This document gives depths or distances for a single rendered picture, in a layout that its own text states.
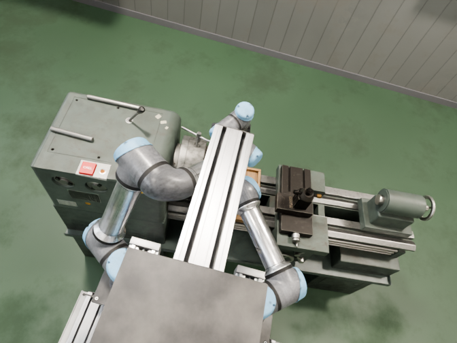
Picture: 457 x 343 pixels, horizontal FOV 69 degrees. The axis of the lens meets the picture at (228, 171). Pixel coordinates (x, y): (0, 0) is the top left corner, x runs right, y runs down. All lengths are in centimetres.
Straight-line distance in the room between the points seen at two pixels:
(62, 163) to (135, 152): 69
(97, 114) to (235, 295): 138
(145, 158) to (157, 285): 50
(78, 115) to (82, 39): 257
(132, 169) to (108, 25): 358
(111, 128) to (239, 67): 258
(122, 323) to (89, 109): 138
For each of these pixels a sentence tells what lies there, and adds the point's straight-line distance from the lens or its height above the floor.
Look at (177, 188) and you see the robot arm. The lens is 98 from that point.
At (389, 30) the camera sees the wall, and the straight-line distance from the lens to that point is 422.
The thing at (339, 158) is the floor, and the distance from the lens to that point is 360.
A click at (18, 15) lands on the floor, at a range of 476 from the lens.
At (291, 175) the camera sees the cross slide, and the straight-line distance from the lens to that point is 204.
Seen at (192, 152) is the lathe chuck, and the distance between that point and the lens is 166.
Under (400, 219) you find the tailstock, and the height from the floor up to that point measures 102.
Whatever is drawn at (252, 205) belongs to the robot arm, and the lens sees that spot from 136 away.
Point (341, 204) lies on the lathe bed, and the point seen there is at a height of 86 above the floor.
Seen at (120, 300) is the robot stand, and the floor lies 203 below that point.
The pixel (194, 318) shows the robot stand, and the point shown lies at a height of 203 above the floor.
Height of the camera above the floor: 259
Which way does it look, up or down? 57 degrees down
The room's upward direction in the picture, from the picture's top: 17 degrees clockwise
